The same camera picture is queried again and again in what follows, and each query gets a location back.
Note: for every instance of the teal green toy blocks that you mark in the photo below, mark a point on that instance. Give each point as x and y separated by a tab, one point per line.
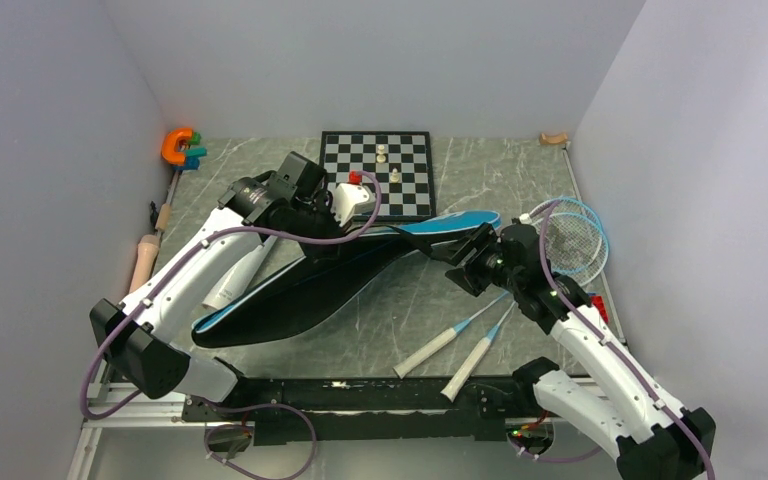
193	152

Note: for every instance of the aluminium frame rail left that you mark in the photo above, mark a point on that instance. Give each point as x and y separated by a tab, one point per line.
106	390

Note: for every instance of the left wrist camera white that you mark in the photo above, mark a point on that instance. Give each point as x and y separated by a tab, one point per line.
350	200

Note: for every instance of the black white chessboard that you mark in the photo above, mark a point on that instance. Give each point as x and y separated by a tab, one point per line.
413	199

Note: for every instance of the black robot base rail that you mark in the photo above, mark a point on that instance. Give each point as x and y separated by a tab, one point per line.
335	409

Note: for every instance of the orange C-shaped toy block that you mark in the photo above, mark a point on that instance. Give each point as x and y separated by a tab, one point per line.
175	144

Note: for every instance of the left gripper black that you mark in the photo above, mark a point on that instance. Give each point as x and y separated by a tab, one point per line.
324	205

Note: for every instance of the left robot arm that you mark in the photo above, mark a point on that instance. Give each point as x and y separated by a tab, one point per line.
137	336

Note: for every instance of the beige cylinder handle tool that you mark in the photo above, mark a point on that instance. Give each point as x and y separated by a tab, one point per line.
148	248

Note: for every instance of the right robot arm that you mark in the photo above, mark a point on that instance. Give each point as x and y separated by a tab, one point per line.
647	431

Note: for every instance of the red blue toy bricks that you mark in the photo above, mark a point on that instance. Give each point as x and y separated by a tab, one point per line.
599	303

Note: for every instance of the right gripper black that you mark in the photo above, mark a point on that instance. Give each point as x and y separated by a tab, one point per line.
468	275

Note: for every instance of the blue racket bag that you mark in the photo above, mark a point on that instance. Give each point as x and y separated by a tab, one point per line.
307	291

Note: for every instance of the white shuttlecock tube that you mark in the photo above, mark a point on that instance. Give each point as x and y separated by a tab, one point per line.
237	279

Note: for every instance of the small wooden arch block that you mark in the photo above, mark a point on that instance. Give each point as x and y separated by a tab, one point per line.
559	139

